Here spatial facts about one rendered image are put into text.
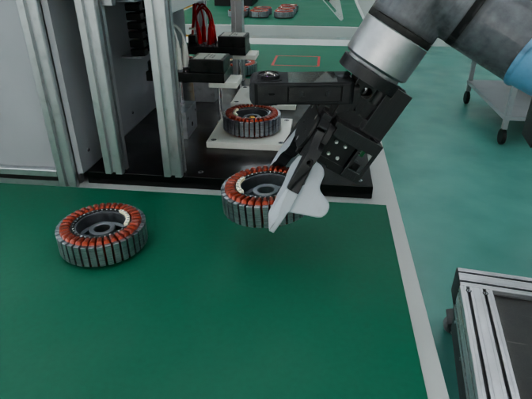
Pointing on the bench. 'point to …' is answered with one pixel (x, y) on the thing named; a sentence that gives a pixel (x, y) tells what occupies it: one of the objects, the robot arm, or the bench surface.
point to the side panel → (32, 103)
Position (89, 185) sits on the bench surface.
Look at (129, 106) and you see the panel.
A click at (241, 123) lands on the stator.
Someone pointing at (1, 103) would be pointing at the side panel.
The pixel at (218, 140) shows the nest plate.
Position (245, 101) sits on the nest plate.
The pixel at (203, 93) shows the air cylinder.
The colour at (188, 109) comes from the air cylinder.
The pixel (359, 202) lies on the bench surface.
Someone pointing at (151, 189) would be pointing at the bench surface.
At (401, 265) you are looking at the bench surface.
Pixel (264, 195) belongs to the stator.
